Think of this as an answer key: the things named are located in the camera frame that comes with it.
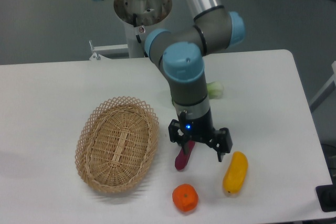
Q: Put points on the orange tangerine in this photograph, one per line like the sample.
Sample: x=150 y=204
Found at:
x=185 y=197

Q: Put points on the yellow mango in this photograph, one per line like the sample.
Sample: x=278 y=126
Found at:
x=236 y=173

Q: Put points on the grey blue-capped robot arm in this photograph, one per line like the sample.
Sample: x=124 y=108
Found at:
x=179 y=57

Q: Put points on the white frame at right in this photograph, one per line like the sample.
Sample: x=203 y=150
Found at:
x=324 y=92

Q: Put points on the green bok choy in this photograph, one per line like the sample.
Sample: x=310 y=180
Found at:
x=215 y=89

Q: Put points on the woven wicker basket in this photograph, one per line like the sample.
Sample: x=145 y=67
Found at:
x=117 y=145

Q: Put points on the black device at table edge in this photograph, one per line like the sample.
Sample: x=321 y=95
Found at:
x=326 y=197

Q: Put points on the white metal base frame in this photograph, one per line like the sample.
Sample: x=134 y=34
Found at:
x=110 y=52

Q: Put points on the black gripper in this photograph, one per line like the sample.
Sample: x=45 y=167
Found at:
x=195 y=123

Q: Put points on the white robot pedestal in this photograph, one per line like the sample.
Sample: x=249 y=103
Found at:
x=136 y=37

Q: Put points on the purple sweet potato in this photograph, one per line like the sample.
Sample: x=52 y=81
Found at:
x=181 y=160

